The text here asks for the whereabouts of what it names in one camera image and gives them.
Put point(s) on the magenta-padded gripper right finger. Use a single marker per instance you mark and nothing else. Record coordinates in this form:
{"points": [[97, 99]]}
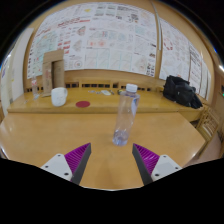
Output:
{"points": [[148, 160]]}

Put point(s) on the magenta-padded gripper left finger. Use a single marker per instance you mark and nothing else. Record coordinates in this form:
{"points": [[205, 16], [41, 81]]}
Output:
{"points": [[76, 159]]}

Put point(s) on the clear plastic water bottle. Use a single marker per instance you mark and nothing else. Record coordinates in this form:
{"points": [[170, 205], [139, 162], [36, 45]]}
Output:
{"points": [[126, 113]]}

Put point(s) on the flat round red coaster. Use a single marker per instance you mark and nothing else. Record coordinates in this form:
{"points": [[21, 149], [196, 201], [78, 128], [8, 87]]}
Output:
{"points": [[82, 104]]}

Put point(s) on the white mug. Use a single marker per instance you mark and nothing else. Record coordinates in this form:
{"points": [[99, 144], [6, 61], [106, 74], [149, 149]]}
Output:
{"points": [[59, 97]]}

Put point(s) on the wooden chair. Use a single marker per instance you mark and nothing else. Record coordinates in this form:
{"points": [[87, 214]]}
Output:
{"points": [[208, 125]]}

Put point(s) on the small blue sticker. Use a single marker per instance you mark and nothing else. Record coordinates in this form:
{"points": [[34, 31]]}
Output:
{"points": [[90, 91]]}

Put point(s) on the small colourful sticker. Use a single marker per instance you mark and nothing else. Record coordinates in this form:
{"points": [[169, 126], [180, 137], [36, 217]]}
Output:
{"points": [[95, 92]]}

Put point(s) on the white card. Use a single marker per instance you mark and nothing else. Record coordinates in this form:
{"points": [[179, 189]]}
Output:
{"points": [[106, 92]]}

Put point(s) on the small black yellow tape measure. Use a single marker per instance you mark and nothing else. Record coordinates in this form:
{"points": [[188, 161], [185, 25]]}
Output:
{"points": [[120, 91]]}

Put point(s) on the black bag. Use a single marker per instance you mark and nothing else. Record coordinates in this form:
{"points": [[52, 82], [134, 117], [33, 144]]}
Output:
{"points": [[181, 91]]}

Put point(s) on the small red-labelled clear bottle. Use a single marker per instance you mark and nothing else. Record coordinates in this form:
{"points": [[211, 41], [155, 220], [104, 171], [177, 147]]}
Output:
{"points": [[35, 90]]}

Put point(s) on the brown cardboard box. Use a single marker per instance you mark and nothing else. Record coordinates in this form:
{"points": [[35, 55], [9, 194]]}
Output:
{"points": [[50, 60]]}

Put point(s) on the narrow white printed wall poster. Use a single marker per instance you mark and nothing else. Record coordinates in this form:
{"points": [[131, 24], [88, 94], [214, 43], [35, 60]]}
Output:
{"points": [[180, 53]]}

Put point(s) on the wide white printed wall poster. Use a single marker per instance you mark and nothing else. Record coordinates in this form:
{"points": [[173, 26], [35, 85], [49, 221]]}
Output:
{"points": [[100, 40]]}

